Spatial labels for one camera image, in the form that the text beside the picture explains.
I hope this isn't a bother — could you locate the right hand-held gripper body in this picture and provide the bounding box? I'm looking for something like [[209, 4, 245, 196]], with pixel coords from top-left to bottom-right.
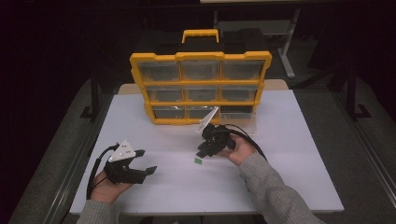
[[195, 105, 238, 158]]

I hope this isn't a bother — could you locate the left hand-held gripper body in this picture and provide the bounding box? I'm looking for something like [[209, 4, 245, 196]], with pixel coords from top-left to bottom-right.
[[104, 138, 148, 185]]

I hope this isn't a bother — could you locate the clear plastic drawer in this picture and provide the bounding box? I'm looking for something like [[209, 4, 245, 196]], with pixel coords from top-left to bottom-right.
[[219, 105, 258, 135]]

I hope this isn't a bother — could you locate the yellow drawer organizer case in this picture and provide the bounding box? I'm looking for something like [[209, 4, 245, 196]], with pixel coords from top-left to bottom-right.
[[129, 28, 273, 126]]

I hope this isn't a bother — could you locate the person's right hand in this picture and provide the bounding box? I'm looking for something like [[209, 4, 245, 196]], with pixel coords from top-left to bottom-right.
[[217, 133, 258, 167]]

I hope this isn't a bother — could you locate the person's left hand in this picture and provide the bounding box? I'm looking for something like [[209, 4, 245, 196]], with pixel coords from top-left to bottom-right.
[[90, 170, 134, 205]]

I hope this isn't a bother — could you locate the black metal stand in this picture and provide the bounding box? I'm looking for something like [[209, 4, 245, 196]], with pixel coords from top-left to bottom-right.
[[79, 70, 101, 121], [346, 61, 372, 121]]

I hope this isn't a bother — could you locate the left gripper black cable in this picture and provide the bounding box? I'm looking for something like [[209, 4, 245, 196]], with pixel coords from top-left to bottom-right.
[[86, 143, 121, 201]]

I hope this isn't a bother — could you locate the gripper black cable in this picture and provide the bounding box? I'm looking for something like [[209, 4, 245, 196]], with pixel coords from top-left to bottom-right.
[[217, 123, 269, 163], [86, 143, 121, 201]]

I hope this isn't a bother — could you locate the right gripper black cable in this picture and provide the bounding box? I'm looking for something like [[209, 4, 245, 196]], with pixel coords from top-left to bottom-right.
[[217, 123, 269, 163]]

